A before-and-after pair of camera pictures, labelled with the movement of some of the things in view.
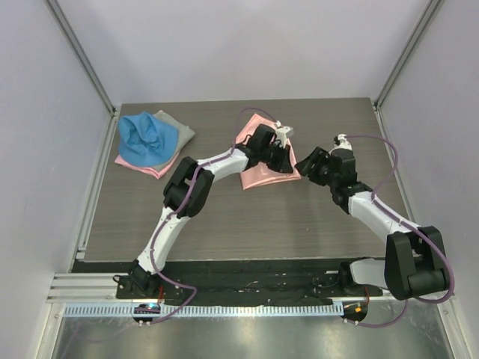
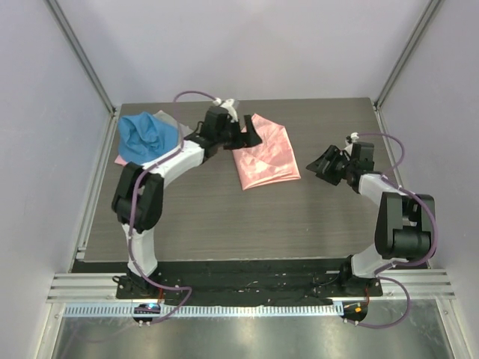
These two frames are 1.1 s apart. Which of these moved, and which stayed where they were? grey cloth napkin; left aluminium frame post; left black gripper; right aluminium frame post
Moved: left black gripper
Stayed: left aluminium frame post; right aluminium frame post; grey cloth napkin
